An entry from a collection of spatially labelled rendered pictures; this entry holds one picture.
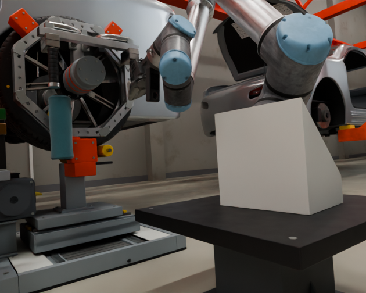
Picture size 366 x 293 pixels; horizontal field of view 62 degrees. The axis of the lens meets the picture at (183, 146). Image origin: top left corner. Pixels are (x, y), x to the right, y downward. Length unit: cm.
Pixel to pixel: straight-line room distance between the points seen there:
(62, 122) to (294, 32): 91
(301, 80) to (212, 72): 670
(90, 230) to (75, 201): 18
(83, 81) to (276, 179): 89
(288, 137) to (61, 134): 88
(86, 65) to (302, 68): 87
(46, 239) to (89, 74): 73
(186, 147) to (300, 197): 599
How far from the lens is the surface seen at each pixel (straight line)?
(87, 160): 146
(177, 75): 89
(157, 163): 604
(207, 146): 712
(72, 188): 161
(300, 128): 81
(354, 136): 449
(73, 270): 134
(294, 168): 82
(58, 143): 132
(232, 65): 533
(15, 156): 543
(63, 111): 133
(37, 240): 147
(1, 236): 156
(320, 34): 92
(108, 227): 156
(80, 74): 137
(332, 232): 67
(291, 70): 91
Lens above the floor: 46
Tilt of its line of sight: 2 degrees up
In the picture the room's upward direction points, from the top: 3 degrees counter-clockwise
